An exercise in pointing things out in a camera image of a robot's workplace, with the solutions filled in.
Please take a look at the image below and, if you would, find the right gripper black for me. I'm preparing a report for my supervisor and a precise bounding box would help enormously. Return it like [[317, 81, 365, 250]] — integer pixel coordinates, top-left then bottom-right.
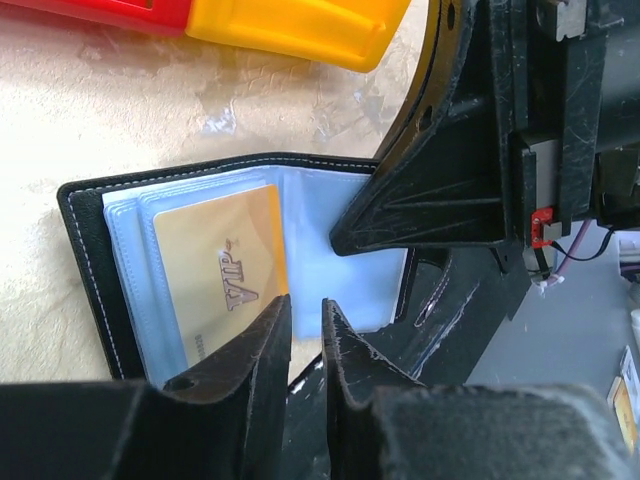
[[330, 1, 639, 312]]

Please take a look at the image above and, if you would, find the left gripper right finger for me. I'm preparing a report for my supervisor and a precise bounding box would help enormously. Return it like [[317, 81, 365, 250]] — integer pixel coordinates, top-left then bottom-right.
[[322, 299, 630, 479]]

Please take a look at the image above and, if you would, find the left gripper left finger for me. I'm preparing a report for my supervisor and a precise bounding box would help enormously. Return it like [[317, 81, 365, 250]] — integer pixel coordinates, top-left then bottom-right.
[[1, 296, 291, 479]]

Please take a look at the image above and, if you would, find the gold VIP card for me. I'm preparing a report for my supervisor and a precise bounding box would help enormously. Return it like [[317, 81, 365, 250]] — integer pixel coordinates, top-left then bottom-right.
[[153, 185, 289, 366]]

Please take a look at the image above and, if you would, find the black leather card holder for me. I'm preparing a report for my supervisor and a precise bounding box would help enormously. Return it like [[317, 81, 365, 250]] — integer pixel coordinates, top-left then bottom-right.
[[57, 153, 418, 386]]

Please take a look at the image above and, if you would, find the yellow plastic bin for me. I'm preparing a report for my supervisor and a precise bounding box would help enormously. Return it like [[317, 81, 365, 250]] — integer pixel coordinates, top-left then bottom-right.
[[185, 0, 409, 73]]

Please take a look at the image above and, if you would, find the red plastic bin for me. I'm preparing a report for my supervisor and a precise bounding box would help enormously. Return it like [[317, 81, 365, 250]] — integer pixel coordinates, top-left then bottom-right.
[[5, 0, 191, 36]]

